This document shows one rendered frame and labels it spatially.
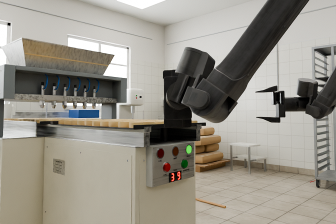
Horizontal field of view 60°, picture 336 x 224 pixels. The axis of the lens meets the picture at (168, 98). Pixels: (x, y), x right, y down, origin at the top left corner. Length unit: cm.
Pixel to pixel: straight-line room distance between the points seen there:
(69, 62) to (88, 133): 59
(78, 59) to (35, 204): 79
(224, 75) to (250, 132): 491
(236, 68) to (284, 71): 467
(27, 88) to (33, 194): 52
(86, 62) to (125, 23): 455
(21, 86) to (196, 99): 122
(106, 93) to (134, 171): 94
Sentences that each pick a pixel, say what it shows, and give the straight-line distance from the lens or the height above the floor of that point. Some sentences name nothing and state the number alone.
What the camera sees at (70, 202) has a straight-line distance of 140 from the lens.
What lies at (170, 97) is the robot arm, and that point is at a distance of 58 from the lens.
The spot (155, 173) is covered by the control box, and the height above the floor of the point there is 75.
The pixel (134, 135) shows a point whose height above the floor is 88.
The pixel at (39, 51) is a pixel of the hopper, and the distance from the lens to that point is 165.
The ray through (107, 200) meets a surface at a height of 63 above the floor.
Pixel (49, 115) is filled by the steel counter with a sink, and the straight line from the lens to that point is 514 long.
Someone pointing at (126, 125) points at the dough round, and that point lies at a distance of 104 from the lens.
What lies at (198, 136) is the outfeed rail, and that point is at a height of 86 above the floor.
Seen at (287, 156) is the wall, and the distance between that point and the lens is 520.
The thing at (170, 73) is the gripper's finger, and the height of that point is 105.
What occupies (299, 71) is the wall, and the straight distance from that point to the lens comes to 512.
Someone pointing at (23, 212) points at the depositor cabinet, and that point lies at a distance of 162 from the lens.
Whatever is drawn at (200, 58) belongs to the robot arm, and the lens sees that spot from 59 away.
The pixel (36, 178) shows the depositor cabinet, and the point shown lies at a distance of 160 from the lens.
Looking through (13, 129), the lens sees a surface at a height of 86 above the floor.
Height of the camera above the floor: 95
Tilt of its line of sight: 3 degrees up
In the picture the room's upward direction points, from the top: straight up
